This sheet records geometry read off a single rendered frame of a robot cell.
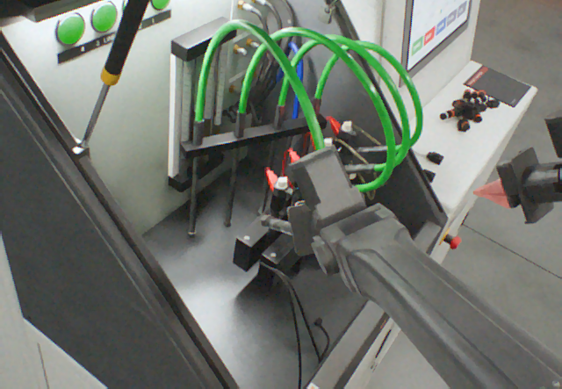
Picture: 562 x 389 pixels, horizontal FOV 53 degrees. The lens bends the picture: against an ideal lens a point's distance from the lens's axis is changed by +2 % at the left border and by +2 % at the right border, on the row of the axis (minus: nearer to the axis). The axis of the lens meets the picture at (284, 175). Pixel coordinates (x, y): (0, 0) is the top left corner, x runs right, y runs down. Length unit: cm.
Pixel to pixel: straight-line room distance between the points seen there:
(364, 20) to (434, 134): 43
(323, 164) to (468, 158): 90
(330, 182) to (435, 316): 25
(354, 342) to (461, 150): 65
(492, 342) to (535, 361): 3
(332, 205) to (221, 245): 71
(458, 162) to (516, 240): 146
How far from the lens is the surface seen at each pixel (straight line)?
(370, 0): 118
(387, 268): 46
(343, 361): 102
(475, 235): 278
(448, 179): 138
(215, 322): 116
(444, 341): 37
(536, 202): 90
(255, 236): 110
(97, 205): 75
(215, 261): 125
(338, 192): 60
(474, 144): 153
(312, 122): 73
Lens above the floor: 180
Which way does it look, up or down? 42 degrees down
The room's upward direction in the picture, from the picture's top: 12 degrees clockwise
